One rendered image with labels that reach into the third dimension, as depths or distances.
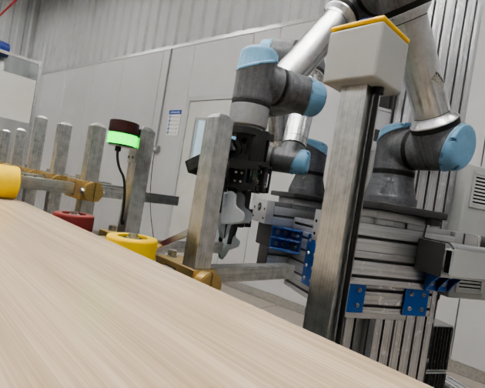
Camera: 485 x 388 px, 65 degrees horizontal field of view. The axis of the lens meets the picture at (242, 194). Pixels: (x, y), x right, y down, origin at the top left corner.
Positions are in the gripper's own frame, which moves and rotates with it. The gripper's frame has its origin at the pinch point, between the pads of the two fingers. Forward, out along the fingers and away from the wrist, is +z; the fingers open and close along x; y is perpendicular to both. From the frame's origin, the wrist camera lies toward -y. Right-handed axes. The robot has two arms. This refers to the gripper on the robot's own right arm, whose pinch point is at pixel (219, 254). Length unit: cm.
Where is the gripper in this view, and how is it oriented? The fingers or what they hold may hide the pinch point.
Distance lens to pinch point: 109.4
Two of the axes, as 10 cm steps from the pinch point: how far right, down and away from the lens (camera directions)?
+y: 7.1, 1.0, 7.0
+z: -1.5, 9.9, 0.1
